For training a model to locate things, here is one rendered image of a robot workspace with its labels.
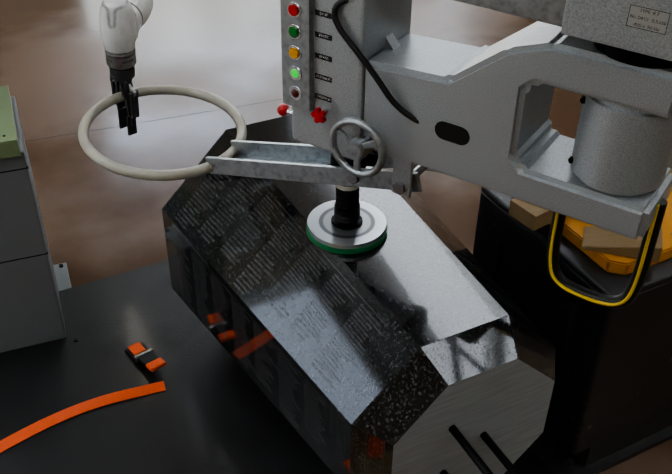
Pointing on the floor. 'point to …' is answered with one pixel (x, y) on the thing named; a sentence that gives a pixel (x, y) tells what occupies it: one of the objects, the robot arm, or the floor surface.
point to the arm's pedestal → (26, 259)
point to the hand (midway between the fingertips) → (127, 121)
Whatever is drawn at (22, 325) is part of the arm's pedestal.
